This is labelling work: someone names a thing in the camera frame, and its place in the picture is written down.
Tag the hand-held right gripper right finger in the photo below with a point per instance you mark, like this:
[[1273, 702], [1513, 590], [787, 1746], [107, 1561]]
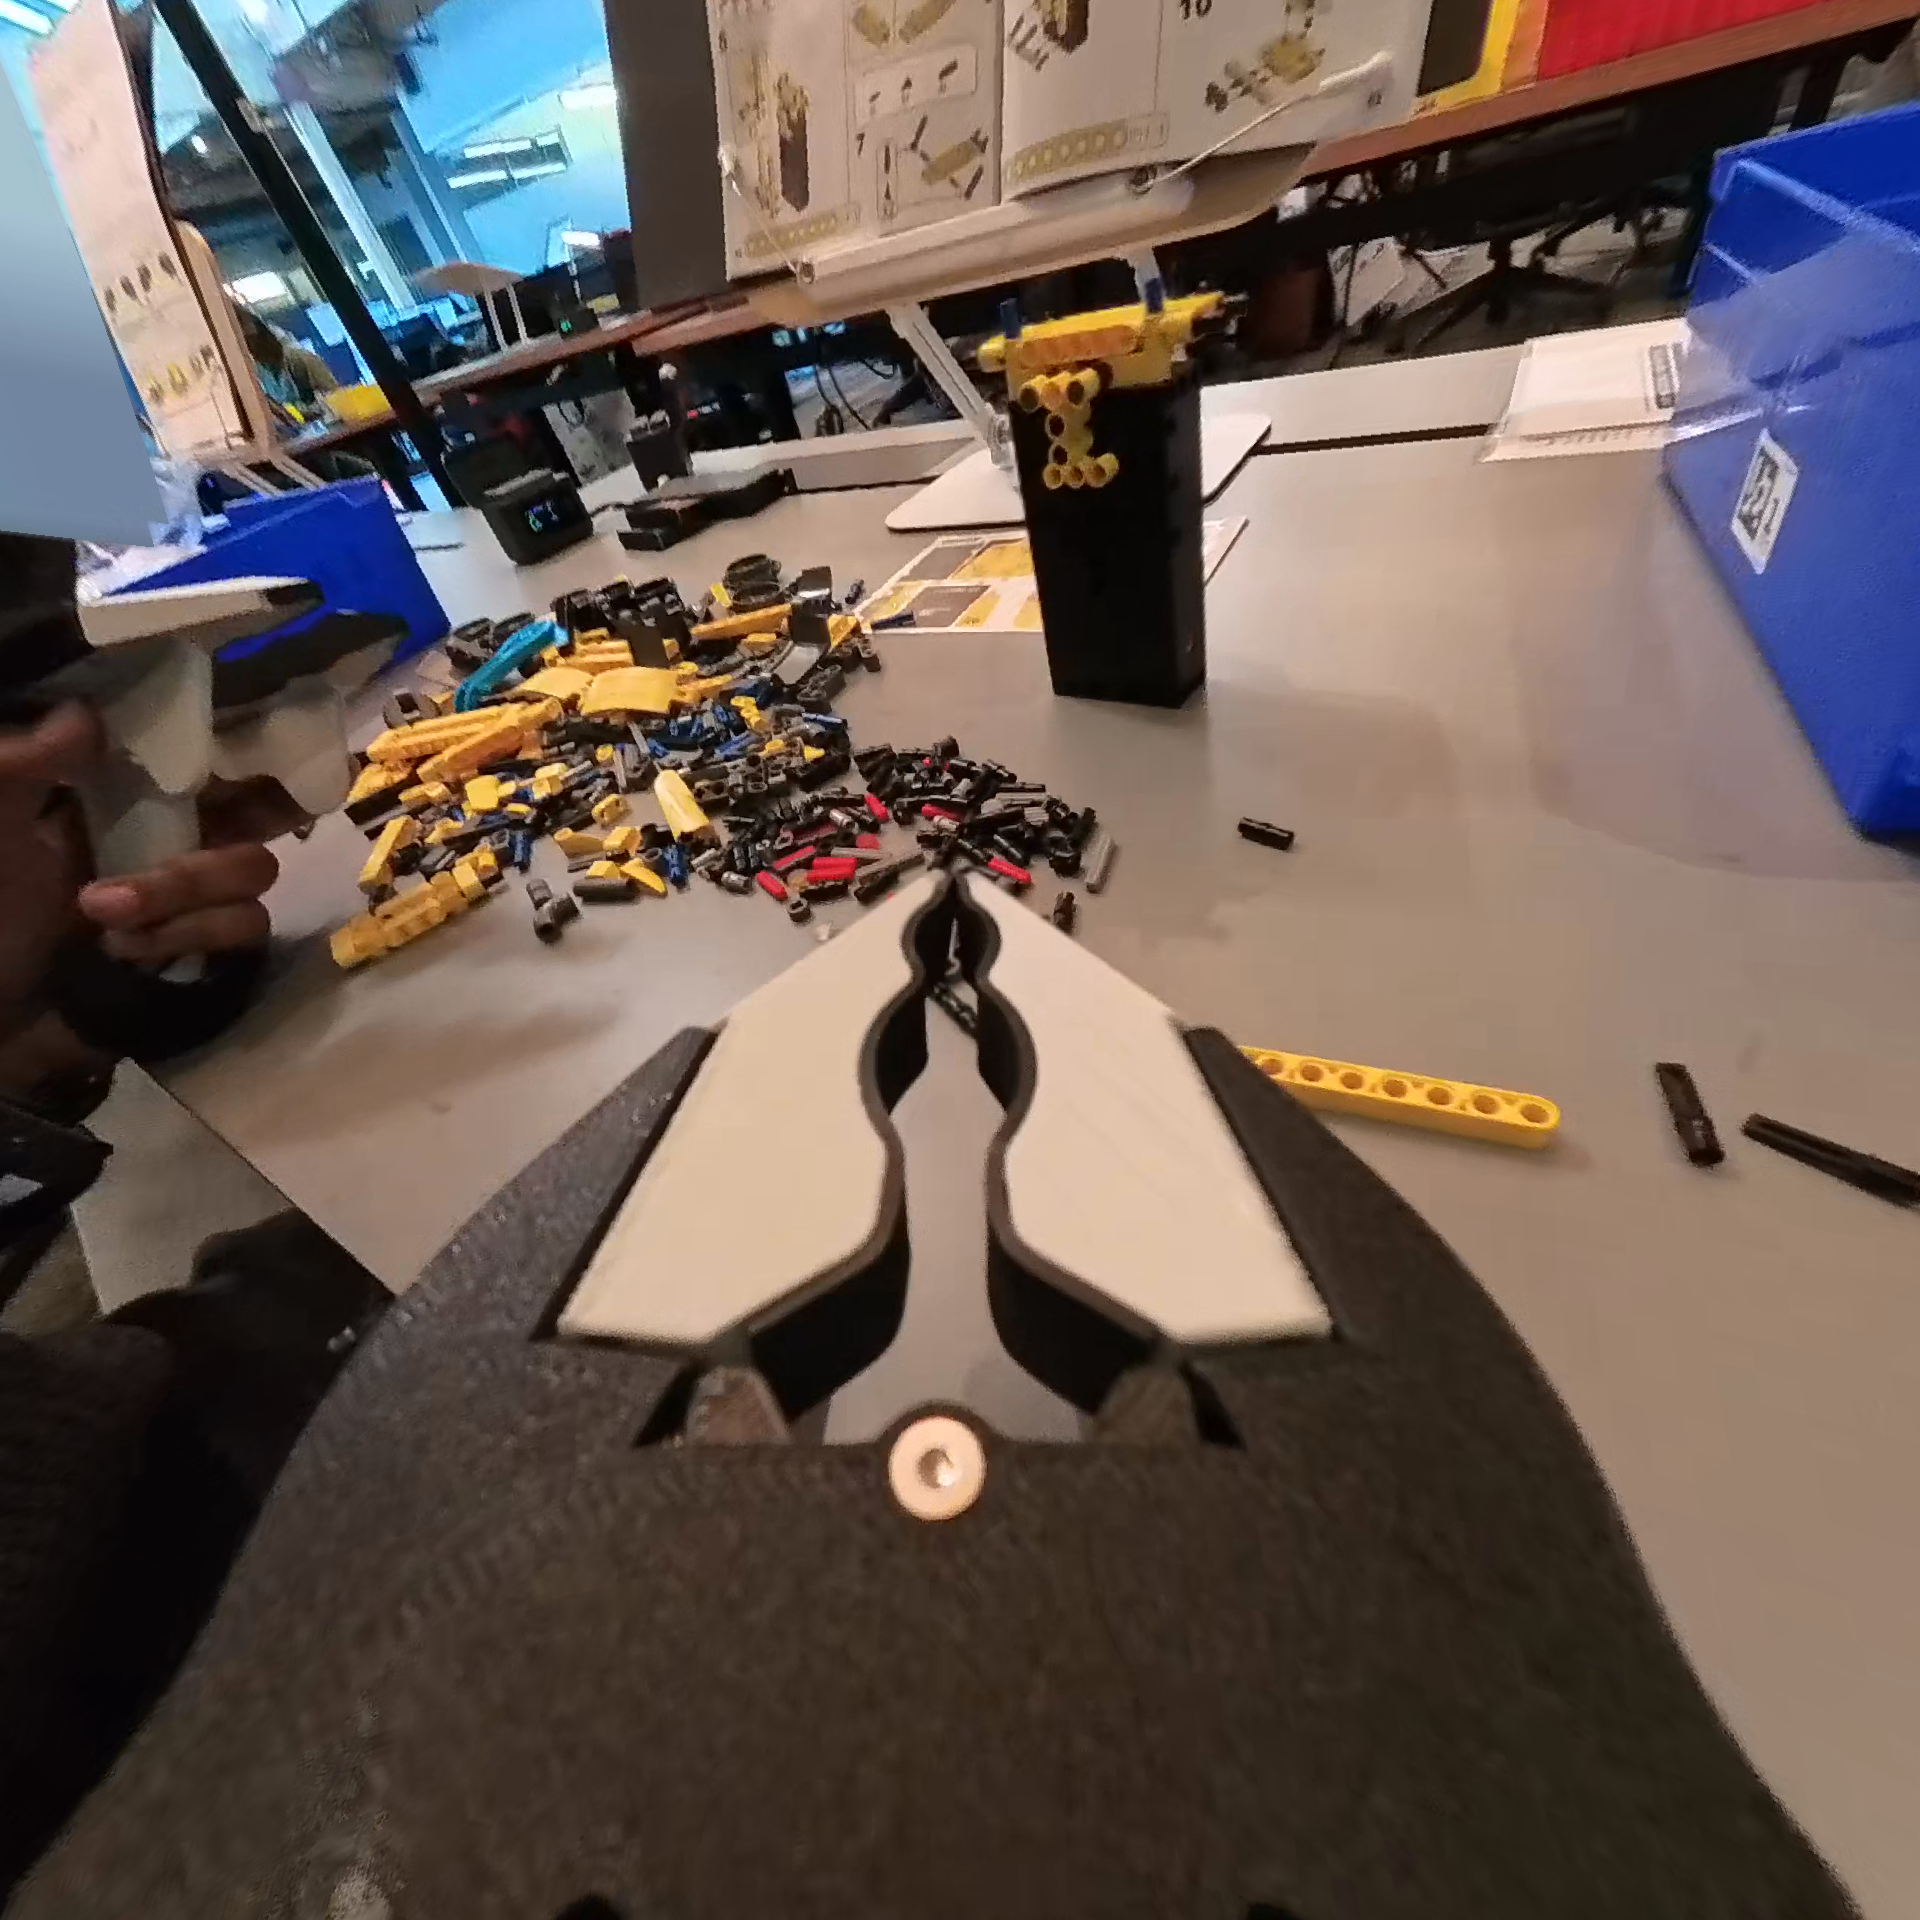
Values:
[[1154, 1172]]

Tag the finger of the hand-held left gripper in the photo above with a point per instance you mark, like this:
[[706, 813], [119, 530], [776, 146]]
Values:
[[299, 661], [195, 609]]

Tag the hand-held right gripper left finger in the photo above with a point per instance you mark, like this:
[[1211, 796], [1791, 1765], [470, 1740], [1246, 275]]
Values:
[[764, 1172]]

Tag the person's left hand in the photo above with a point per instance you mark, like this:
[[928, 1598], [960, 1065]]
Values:
[[182, 901]]

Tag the blue storage bin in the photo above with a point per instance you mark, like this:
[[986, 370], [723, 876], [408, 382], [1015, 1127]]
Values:
[[1846, 676], [345, 570]]

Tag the pile of yellow blue bricks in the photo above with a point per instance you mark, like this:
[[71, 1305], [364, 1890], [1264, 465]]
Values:
[[494, 734]]

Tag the instruction sign board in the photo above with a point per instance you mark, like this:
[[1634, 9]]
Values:
[[195, 361]]

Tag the yellow holed beam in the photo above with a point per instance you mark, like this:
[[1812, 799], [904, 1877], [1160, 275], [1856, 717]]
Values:
[[1394, 1094]]

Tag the small black device with screen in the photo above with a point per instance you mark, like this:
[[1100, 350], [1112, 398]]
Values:
[[494, 495]]

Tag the black connector pin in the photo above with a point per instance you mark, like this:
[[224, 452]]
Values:
[[1690, 1114], [1266, 836]]

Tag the black slanted pole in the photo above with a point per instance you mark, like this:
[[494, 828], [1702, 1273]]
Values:
[[299, 226]]

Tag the black flat box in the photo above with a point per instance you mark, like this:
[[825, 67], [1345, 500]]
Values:
[[705, 503]]

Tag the black tall block stand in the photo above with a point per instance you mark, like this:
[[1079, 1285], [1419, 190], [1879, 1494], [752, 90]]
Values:
[[1110, 601]]

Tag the yellow printed sheet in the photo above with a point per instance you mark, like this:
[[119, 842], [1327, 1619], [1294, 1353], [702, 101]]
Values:
[[960, 601]]

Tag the black axle rod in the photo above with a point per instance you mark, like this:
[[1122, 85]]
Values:
[[1830, 1158]]

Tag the person's black sweater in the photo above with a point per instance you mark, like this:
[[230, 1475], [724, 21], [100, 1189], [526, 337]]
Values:
[[136, 1501]]

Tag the yellow brick assembly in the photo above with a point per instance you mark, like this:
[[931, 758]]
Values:
[[1079, 353]]

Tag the open instruction booklet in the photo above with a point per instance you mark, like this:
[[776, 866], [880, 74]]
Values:
[[931, 90]]

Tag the white paper in clear sleeve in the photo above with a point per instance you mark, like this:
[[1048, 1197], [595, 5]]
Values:
[[1576, 389]]

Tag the black office chair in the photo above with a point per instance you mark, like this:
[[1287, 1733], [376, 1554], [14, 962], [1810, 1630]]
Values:
[[1515, 271]]

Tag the red box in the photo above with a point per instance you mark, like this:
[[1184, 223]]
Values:
[[1651, 30]]

